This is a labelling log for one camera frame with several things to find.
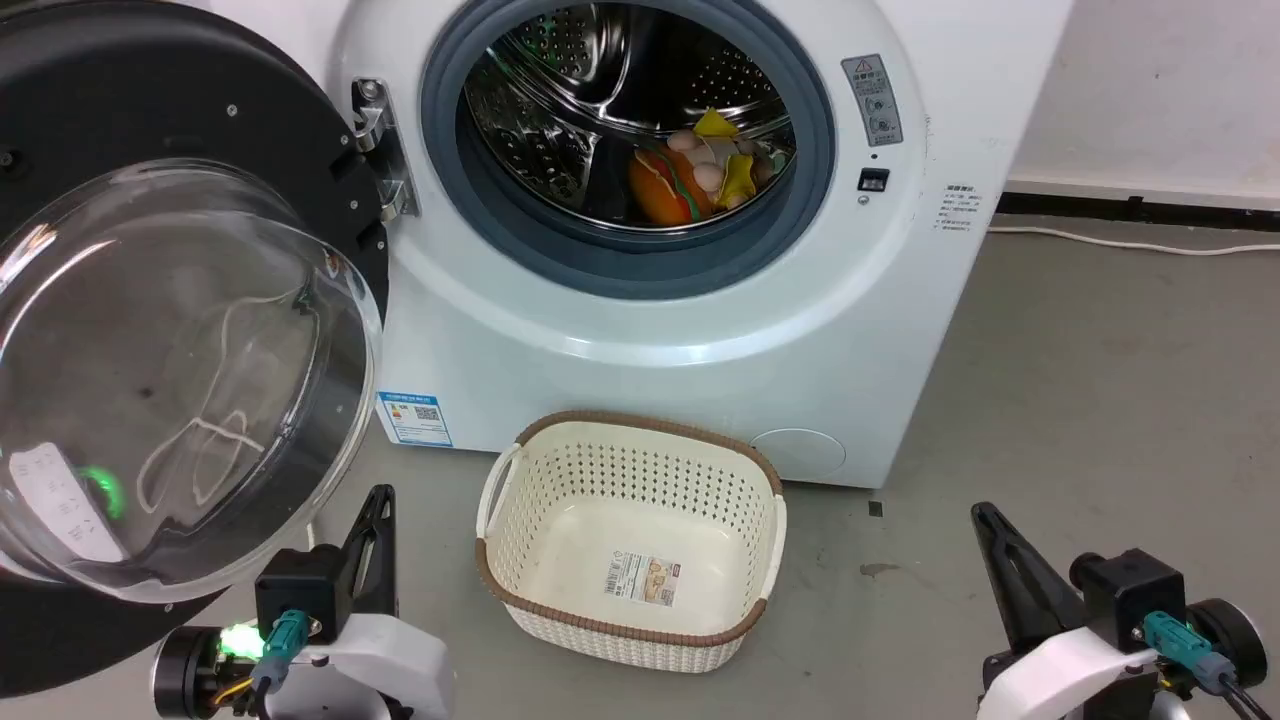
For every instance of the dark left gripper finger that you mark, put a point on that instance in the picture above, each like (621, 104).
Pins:
(385, 570)
(352, 570)

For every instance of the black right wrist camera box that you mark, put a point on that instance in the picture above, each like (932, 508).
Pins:
(1130, 595)

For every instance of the small printed text sticker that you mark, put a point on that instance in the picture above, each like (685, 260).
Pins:
(960, 208)

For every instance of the blue energy label sticker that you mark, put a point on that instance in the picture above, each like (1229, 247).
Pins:
(414, 418)

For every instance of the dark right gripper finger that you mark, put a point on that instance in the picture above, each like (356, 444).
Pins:
(1025, 580)

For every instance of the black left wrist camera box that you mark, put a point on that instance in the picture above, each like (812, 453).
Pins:
(300, 590)

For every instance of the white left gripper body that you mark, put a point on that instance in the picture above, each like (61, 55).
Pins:
(390, 665)

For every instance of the round white filter cover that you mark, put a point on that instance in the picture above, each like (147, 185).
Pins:
(798, 453)

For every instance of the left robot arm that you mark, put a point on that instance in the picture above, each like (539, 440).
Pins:
(190, 670)

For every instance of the yellow and beige doll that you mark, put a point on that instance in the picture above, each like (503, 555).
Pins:
(735, 165)

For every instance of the orange hamburger plush toy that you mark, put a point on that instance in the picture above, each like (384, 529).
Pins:
(665, 190)

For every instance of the stainless steel perforated drum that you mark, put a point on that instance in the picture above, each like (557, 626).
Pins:
(560, 100)

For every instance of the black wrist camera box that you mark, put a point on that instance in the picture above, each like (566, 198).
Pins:
(1130, 595)
(300, 590)

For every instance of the grey warning label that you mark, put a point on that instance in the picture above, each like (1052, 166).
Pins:
(872, 100)

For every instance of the white front-load washing machine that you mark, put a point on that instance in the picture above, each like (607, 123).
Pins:
(650, 380)

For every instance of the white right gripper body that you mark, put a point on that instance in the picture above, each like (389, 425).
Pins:
(1060, 675)

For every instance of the black door with glass bowl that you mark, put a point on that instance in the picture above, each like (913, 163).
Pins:
(150, 90)

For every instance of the paper product label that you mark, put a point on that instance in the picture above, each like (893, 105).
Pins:
(641, 578)

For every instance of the metal door hinge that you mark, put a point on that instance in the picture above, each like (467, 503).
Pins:
(372, 115)

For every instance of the black baseboard strip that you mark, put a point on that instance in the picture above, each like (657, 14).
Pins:
(1150, 211)

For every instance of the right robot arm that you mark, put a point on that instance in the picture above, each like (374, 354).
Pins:
(1230, 635)

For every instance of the cream laundry basket brown rim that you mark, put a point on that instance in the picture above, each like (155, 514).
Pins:
(560, 500)

